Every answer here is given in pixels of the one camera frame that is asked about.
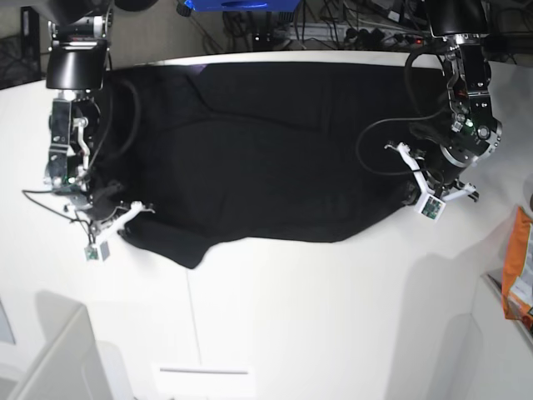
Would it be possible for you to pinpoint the white furniture panel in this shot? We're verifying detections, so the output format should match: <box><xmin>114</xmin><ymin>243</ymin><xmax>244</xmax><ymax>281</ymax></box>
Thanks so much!
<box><xmin>1</xmin><ymin>291</ymin><xmax>135</xmax><ymax>399</ymax></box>

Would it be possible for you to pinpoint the black speaker box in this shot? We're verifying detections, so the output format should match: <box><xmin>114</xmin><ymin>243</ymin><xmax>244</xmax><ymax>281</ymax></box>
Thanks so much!
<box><xmin>20</xmin><ymin>6</ymin><xmax>41</xmax><ymax>59</ymax></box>

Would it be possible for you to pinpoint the white power strip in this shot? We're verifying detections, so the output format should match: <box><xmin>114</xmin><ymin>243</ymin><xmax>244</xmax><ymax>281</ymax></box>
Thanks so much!
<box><xmin>281</xmin><ymin>22</ymin><xmax>430</xmax><ymax>50</ymax></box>

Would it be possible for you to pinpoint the blue box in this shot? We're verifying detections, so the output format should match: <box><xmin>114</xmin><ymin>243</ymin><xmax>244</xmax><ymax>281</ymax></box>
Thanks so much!
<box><xmin>185</xmin><ymin>0</ymin><xmax>300</xmax><ymax>12</ymax></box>

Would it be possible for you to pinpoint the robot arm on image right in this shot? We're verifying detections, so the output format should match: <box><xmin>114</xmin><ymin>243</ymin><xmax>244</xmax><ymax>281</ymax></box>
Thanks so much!
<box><xmin>388</xmin><ymin>1</ymin><xmax>502</xmax><ymax>202</ymax></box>

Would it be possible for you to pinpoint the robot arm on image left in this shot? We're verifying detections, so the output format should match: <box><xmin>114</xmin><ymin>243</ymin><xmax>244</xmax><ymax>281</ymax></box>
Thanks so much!
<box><xmin>38</xmin><ymin>1</ymin><xmax>150</xmax><ymax>260</ymax></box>

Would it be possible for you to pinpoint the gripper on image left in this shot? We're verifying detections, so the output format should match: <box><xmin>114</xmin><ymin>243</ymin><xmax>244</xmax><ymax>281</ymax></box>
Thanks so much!
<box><xmin>66</xmin><ymin>178</ymin><xmax>155</xmax><ymax>248</ymax></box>

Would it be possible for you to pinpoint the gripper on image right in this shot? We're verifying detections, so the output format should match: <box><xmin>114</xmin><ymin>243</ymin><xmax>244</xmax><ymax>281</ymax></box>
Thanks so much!
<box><xmin>385</xmin><ymin>142</ymin><xmax>478</xmax><ymax>203</ymax></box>

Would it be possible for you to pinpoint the orange snack bag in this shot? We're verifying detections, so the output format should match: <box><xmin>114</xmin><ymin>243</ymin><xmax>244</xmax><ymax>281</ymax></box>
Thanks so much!
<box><xmin>501</xmin><ymin>207</ymin><xmax>532</xmax><ymax>332</ymax></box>

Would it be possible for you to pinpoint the black T-shirt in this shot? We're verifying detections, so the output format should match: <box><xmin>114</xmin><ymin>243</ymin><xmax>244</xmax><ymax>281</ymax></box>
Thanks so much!
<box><xmin>93</xmin><ymin>62</ymin><xmax>417</xmax><ymax>269</ymax></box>

